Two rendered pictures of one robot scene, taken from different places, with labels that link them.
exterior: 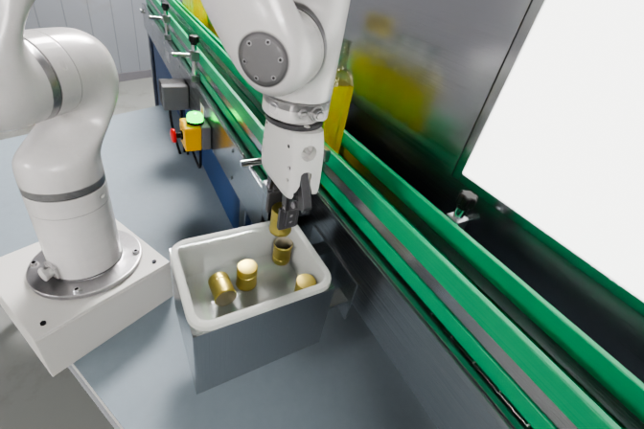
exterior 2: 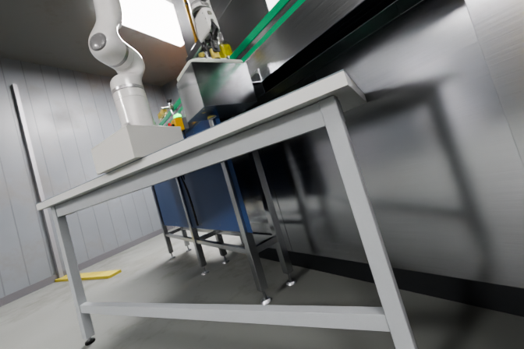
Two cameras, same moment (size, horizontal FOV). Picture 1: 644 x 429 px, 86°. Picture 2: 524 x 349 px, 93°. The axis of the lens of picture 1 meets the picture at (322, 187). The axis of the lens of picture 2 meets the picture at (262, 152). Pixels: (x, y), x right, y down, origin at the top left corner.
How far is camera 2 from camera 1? 99 cm
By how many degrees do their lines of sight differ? 37
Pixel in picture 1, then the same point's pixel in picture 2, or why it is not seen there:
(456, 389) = (290, 27)
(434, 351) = (280, 32)
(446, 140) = not seen: hidden behind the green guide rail
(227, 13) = not seen: outside the picture
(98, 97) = (139, 61)
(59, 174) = (129, 75)
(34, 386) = not seen: outside the picture
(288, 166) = (205, 18)
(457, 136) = not seen: hidden behind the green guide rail
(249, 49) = not seen: outside the picture
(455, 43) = (250, 10)
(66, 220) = (132, 96)
